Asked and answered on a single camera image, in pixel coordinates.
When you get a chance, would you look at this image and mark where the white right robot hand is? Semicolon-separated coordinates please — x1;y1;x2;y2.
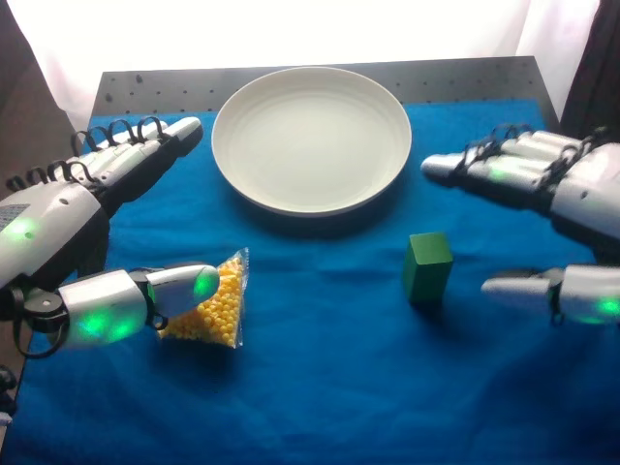
419;123;620;326

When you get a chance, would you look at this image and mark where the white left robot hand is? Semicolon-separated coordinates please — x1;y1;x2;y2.
0;115;222;359

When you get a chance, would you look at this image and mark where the green rectangular block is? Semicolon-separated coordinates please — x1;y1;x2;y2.
402;231;455;305

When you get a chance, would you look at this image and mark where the bag of yellow beads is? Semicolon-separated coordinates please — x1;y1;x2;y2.
157;246;251;349

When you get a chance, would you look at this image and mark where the white round plate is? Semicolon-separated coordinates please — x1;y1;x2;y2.
211;66;414;218

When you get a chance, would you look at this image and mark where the dark curtain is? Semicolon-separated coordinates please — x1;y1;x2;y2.
0;0;78;204
559;0;620;141

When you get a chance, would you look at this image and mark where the blue cloth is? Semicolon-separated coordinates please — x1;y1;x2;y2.
0;99;620;465

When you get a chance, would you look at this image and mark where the white curtain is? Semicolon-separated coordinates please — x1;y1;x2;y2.
7;0;605;132

